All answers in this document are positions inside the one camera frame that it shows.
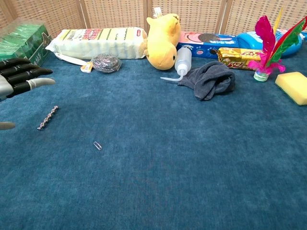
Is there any steel wool scrubber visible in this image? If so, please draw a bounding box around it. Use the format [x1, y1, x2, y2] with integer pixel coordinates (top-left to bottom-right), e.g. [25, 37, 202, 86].
[91, 53, 122, 73]

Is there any yellow plush toy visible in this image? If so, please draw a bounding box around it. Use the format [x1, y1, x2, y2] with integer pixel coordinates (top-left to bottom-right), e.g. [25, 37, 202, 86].
[143, 7, 181, 70]

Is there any yellow sponge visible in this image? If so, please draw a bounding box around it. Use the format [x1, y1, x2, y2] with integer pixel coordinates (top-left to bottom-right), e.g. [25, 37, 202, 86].
[274, 71, 307, 106]

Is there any colourful feather shuttlecock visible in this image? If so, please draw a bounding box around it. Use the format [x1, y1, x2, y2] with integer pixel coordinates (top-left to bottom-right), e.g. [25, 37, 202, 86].
[247, 8, 307, 82]

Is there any wicker folding screen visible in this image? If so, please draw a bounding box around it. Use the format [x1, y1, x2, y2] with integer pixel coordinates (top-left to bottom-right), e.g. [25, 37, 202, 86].
[0, 0, 307, 39]

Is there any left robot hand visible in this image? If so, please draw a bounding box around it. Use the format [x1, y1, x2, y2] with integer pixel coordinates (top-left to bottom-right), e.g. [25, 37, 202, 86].
[0, 57, 56, 131]

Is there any clear box of green packets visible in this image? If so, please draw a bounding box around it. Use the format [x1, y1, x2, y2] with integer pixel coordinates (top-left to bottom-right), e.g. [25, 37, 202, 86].
[0, 19, 53, 68]

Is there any blue detergent bottle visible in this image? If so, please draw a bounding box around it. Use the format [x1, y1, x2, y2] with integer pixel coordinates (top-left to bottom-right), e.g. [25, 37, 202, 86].
[236, 28, 307, 58]

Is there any silver bead chain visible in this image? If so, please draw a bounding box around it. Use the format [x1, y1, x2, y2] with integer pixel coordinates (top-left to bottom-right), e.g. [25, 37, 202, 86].
[37, 105, 59, 131]

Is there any yellow sponge multipack bag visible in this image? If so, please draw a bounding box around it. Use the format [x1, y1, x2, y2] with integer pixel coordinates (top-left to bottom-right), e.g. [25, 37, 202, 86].
[45, 27, 148, 60]

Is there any white tool with orange tag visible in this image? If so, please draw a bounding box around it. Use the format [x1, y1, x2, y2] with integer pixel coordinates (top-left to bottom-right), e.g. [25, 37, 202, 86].
[54, 53, 93, 72]

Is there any clear plastic wash bottle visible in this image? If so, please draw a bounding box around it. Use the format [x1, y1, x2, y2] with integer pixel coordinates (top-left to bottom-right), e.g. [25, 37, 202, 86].
[160, 46, 192, 82]

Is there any blue pink cookie box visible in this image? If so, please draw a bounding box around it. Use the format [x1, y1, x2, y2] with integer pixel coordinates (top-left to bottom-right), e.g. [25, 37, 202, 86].
[176, 31, 240, 58]

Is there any gold snack packet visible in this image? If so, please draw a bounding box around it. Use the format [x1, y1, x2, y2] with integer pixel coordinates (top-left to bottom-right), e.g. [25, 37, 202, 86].
[217, 47, 266, 71]

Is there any dark grey cloth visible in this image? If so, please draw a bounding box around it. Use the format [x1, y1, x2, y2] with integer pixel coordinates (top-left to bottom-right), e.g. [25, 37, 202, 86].
[177, 60, 236, 101]

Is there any blue table cloth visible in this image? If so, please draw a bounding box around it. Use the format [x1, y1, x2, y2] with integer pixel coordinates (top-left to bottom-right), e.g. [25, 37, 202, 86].
[0, 51, 307, 230]

